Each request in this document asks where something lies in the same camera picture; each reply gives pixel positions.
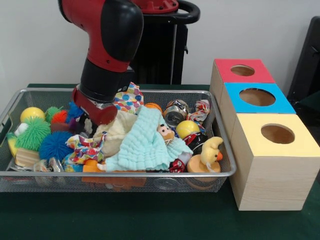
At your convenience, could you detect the yellow plush duck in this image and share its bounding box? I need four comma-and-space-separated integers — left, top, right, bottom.
201, 136, 225, 166

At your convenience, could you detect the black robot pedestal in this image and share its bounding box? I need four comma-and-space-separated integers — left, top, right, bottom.
129, 0, 201, 85

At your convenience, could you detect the blue spiky ball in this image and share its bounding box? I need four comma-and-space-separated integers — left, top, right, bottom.
67, 101, 85, 118

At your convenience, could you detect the wooden three-hole box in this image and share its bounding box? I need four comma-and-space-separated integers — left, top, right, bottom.
209, 58, 320, 212

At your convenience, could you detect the silver mesh bin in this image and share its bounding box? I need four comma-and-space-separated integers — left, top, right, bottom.
0, 87, 238, 193

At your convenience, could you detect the cream knitted cloth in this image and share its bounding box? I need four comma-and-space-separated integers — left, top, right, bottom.
93, 109, 139, 157

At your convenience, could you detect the crushed silver drink can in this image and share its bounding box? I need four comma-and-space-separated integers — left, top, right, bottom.
162, 99, 190, 127

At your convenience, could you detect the crushed clear plastic bottle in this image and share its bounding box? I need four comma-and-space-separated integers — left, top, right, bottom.
33, 157, 63, 173

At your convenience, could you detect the dark green tablecloth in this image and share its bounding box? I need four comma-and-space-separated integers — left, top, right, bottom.
0, 83, 320, 240

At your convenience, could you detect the black panel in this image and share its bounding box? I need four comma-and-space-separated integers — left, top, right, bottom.
286, 16, 320, 101

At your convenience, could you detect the polka dot cloth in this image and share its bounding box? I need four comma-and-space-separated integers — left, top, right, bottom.
113, 81, 145, 115

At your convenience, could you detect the mint green cloth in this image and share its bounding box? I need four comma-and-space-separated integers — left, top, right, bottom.
104, 104, 194, 173

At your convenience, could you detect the plain yellow ball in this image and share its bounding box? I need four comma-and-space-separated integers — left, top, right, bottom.
20, 106, 46, 123

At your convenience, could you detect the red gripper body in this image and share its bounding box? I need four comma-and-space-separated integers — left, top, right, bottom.
71, 87, 118, 125

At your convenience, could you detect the yellow tennis ball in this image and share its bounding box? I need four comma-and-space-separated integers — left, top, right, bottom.
176, 119, 201, 138

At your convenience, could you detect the brown plush toy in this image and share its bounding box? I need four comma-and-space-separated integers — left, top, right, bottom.
157, 123, 176, 146

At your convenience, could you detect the green spiky monster toy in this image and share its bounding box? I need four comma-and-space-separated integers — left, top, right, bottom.
6, 116, 52, 157

